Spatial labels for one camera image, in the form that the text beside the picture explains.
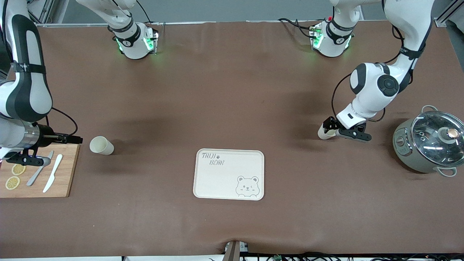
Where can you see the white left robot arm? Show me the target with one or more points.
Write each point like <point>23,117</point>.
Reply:
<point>373,90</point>

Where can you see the white plastic knife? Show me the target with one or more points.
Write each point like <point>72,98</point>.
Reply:
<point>58,161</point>

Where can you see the grey camera stand post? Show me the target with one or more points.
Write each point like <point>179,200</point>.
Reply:
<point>232,252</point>

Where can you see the grey plastic knife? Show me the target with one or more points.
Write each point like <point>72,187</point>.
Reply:
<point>34,177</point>

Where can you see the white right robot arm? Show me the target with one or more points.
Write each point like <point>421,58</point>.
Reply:
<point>27,90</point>

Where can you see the glass pot lid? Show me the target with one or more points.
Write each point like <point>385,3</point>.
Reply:
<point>435,148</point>

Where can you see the lemon slice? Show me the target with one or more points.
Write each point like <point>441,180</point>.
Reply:
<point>18,170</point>
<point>12,183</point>

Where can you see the brown table mat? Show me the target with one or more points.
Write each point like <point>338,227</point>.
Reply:
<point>232,90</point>

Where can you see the wooden cutting board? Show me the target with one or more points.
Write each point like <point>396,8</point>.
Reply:
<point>70,174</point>

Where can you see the green electric cooking pot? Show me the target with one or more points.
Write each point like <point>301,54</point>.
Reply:
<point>406,156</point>

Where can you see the aluminium frame profile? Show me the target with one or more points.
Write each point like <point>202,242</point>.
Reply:
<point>45,11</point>
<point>447,12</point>

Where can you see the cream tray with bear print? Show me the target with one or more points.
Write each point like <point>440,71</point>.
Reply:
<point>224,177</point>

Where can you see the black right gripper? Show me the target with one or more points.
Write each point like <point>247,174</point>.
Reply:
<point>45,135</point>

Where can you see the white plastic cup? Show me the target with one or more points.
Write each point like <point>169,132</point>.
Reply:
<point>322,135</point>
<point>101,145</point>

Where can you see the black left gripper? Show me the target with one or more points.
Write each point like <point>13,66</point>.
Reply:
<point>330,123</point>

